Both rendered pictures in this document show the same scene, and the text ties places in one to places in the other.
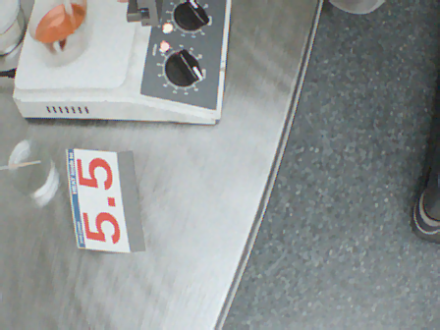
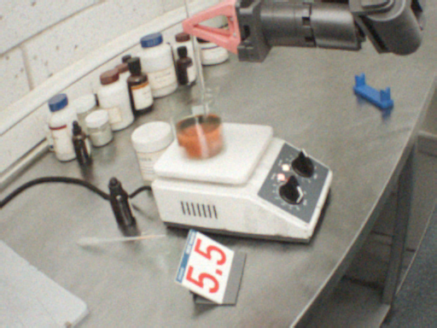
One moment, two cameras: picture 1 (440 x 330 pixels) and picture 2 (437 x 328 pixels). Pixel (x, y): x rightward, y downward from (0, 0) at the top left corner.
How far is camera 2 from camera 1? 58 cm
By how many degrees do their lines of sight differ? 44
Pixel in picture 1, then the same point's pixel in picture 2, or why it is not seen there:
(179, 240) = (263, 300)
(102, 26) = (235, 147)
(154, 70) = (270, 187)
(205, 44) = (310, 188)
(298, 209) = not seen: outside the picture
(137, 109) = (253, 213)
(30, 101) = (166, 189)
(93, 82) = (220, 173)
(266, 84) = (344, 225)
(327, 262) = not seen: outside the picture
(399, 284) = not seen: outside the picture
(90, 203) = (200, 264)
